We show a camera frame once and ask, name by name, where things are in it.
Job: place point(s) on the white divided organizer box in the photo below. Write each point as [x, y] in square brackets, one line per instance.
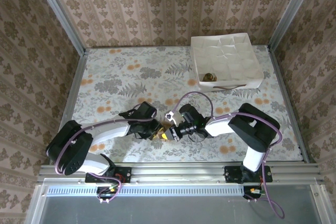
[231, 58]

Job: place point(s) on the olive green striped sock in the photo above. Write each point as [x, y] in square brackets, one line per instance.
[209, 77]

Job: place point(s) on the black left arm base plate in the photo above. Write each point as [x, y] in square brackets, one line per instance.
[123, 175]

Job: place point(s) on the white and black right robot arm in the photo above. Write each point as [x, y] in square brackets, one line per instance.
[252, 129]

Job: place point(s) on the aluminium corner post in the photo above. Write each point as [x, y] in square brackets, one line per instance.
[60, 14]
[291, 11]

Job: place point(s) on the brown argyle sock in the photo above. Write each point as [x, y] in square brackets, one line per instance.
[166, 125]

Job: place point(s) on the grey metal panel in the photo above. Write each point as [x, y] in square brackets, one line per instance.
[170, 211]

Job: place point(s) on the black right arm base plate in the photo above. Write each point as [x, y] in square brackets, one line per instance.
[232, 174]

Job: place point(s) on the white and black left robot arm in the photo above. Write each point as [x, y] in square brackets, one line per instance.
[110, 132]

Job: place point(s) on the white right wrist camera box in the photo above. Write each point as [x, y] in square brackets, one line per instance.
[170, 116]

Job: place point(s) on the aluminium frame rail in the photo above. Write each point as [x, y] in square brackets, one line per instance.
[178, 172]

